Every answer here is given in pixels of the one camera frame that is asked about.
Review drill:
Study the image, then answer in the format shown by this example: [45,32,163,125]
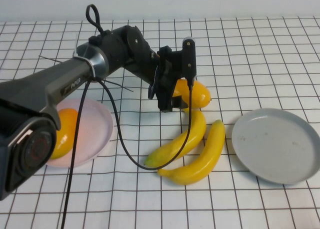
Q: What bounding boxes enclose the yellow banana green tip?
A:
[156,119,226,186]
[144,108,207,168]

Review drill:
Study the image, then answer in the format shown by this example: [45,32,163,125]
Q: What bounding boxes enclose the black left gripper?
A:
[148,45,188,114]

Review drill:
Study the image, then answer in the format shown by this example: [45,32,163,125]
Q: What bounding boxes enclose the thin black zip tie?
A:
[97,77,135,93]

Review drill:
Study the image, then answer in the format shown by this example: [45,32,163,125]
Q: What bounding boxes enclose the yellow mango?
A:
[172,78,212,109]

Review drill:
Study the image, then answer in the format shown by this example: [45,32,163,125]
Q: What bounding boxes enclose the grey round plate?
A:
[231,108,320,185]

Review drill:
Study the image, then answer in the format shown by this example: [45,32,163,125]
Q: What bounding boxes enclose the white checked tablecloth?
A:
[0,16,320,229]

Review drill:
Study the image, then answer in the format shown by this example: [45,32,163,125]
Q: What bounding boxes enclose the orange blushed mango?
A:
[49,108,79,160]

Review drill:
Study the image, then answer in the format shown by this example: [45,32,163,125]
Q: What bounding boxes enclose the white zip tie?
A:
[73,37,98,81]

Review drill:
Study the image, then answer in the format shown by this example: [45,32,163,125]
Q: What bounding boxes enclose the pink round plate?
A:
[44,98,115,168]

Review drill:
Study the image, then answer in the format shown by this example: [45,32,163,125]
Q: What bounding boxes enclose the black looped cable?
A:
[85,4,111,40]

